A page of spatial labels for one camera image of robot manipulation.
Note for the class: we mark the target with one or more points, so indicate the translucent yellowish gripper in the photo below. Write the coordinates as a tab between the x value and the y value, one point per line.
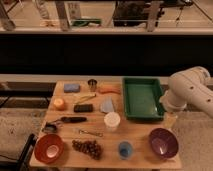
169	120

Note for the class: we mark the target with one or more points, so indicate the orange apple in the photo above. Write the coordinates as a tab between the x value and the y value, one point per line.
59	104

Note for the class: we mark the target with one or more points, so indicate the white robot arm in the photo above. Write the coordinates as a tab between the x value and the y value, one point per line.
187	87

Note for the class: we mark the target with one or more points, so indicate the purple bowl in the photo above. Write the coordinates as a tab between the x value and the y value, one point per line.
163	143

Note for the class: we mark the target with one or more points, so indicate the red bowl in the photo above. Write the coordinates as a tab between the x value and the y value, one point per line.
48	148

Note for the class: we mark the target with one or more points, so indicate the green plastic tray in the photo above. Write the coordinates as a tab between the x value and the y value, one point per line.
141	99

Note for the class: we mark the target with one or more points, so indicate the blue cup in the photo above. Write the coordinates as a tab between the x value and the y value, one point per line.
125	150

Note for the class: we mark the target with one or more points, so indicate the white cup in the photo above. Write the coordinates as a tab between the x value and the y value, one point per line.
112	121

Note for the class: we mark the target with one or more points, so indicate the orange carrot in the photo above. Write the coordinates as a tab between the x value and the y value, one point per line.
108	89

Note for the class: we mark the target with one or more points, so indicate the bunch of dark grapes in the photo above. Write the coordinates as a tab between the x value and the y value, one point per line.
91	148

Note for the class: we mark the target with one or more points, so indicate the small metal cup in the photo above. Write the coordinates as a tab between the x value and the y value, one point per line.
92	83

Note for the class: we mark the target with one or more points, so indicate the metal key tool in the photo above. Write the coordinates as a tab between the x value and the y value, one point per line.
90	133

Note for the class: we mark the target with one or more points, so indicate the black rectangular block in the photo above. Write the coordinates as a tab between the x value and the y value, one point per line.
83	108

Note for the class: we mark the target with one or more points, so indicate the yellow banana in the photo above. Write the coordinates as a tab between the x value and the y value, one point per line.
79	98

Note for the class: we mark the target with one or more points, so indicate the blue sponge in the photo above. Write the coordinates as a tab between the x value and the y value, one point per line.
74	87

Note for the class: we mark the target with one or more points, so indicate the small black clip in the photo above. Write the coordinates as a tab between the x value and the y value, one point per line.
50	128

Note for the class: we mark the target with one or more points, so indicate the black chair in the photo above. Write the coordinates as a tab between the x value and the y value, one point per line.
12	164

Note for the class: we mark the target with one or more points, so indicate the black handled tool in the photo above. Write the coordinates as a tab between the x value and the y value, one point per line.
70	120

